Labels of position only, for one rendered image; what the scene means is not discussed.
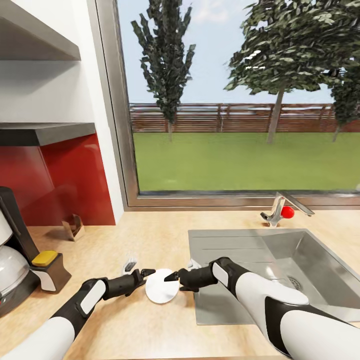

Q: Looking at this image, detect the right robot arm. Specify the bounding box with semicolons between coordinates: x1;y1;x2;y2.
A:
164;257;360;360

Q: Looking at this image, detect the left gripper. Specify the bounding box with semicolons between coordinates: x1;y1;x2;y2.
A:
115;268;156;298

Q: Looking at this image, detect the bottle of coffee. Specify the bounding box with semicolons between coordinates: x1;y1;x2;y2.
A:
30;249;72;294

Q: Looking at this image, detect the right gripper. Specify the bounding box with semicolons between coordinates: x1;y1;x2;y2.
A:
164;267;207;293

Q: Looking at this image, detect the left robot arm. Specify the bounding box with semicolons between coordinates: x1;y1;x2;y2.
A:
0;256;156;360

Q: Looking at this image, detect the saucer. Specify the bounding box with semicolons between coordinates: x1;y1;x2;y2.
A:
145;268;181;303

